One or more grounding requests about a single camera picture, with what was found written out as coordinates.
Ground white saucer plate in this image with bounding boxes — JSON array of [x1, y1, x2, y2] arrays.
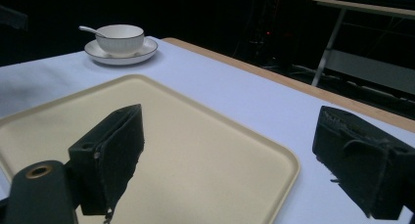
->
[[83, 36, 160, 67]]

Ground white tablecloth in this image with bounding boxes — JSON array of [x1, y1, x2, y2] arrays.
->
[[0, 36, 415, 224]]

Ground metal-legged side table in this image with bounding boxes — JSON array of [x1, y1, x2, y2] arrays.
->
[[306, 0, 415, 96]]

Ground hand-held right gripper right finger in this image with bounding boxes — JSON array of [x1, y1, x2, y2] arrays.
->
[[311, 105, 415, 221]]

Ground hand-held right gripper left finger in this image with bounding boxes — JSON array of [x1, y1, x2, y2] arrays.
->
[[68, 103, 146, 224]]

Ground white bowl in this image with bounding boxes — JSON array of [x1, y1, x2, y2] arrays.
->
[[95, 23, 146, 56]]

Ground white spoon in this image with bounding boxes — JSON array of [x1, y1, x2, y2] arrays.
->
[[78, 24, 108, 39]]

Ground beige plastic tray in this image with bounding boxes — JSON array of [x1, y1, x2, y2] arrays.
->
[[0, 73, 301, 224]]

